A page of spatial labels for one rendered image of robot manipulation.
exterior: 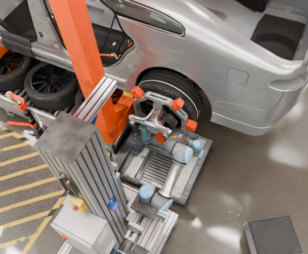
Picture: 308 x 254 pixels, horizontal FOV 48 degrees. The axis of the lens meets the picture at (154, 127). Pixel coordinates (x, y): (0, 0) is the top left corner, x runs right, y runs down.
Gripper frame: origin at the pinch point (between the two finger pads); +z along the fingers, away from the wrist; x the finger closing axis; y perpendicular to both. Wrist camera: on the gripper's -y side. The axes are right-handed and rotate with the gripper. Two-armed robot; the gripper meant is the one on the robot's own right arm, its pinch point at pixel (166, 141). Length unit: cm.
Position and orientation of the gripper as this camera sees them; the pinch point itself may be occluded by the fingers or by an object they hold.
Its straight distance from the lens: 315.3
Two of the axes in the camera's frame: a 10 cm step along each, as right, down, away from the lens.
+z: -9.0, -3.3, 2.9
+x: -4.4, 7.6, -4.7
